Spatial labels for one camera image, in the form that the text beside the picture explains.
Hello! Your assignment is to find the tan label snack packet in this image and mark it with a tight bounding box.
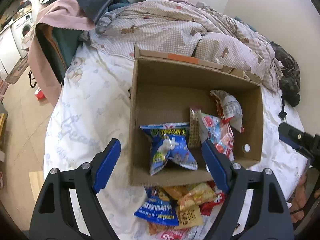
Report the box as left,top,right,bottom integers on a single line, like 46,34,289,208
174,205,203,230

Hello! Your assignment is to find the blue snack bag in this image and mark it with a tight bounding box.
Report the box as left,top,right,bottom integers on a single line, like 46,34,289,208
140,122,199,176
134,187,179,226

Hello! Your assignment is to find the red cartoon snack bag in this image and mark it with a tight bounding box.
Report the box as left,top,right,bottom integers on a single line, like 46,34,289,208
200,181,226,216

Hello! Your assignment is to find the yellow chips bag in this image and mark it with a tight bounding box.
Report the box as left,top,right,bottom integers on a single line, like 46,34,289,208
178,183,216,211

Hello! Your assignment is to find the pink snack packet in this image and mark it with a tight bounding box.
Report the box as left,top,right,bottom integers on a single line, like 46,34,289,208
156,229,189,240

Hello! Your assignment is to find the right hand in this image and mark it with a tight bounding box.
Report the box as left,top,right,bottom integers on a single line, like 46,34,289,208
290,172,308,224

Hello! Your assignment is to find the dark camouflage garment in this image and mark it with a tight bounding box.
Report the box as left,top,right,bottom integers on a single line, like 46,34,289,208
271,42,301,107

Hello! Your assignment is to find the red white snack bag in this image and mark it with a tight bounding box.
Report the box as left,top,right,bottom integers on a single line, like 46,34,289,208
197,110,234,161

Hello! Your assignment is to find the white floral bed sheet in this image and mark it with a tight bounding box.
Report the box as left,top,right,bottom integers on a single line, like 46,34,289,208
43,43,308,239

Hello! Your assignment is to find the beige patterned snack packet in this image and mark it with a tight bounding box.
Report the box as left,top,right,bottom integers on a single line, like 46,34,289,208
188,108,201,148

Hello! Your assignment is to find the white grey snack bag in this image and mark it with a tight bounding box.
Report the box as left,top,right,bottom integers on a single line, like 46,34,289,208
210,90,244,133

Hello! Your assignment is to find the red bag on floor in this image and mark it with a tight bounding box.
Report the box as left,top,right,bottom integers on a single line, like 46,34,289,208
34,87,46,101

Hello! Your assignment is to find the cardboard box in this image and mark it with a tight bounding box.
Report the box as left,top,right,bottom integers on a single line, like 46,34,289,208
129,48,264,186

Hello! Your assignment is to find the checkered brown quilt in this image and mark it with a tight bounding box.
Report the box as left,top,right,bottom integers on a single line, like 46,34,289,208
85,0,283,92

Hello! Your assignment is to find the white washing machine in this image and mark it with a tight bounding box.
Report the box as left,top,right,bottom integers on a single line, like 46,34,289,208
11,12,33,59

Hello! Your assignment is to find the pink cloth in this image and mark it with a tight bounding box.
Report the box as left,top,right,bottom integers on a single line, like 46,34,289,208
28,0,95,106

